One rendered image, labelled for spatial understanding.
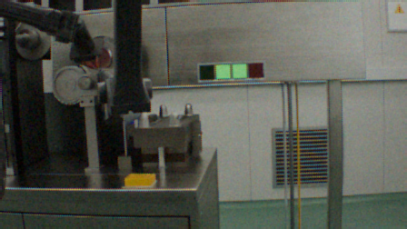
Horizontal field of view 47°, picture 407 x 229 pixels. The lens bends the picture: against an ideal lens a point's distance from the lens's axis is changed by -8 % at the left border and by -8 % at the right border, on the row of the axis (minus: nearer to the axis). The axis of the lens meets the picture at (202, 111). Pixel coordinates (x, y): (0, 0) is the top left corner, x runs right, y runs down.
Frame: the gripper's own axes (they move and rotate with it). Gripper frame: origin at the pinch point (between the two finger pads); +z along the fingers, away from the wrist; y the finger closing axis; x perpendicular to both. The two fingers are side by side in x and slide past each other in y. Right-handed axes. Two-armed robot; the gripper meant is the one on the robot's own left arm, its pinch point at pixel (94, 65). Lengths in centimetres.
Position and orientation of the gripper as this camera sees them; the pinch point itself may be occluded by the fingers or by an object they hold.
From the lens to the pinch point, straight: 157.1
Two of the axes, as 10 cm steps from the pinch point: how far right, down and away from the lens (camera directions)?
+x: -0.2, -8.5, 5.3
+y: 9.9, -0.9, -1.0
